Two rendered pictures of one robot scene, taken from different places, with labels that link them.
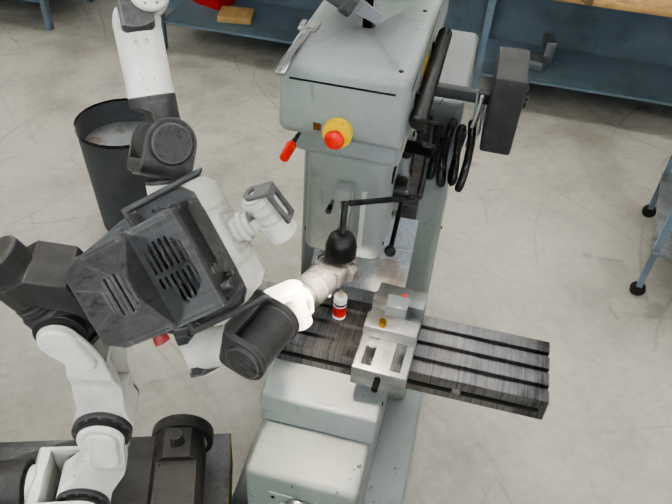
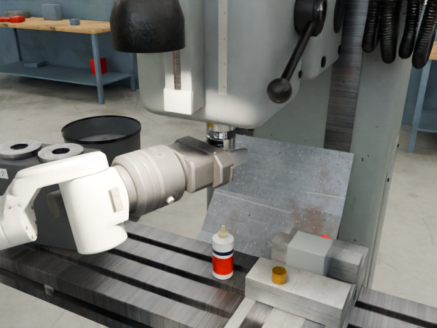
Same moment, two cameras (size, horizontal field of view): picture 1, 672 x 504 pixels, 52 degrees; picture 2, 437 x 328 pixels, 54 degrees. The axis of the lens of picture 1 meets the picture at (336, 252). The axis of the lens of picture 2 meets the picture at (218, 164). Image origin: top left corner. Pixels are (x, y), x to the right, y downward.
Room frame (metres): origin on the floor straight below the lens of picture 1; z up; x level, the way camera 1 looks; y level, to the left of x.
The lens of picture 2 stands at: (0.77, -0.19, 1.51)
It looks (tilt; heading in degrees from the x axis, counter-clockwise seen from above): 24 degrees down; 15
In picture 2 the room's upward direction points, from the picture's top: straight up
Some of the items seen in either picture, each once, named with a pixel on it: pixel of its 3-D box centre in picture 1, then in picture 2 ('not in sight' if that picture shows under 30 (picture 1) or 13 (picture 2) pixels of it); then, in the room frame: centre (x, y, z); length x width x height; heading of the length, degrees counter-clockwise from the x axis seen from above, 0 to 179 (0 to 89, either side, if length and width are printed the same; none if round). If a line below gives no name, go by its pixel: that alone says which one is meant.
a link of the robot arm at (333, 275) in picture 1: (326, 275); (176, 170); (1.32, 0.02, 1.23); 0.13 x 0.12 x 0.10; 58
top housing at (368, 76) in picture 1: (365, 57); not in sight; (1.41, -0.03, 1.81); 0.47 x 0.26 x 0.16; 169
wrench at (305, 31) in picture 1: (296, 46); not in sight; (1.26, 0.11, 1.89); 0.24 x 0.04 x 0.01; 171
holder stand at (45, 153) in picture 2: not in sight; (47, 191); (1.48, 0.38, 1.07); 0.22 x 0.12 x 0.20; 90
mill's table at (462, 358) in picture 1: (338, 333); (219, 302); (1.40, -0.03, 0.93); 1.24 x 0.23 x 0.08; 79
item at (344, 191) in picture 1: (341, 221); (182, 25); (1.29, -0.01, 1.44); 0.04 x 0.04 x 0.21; 79
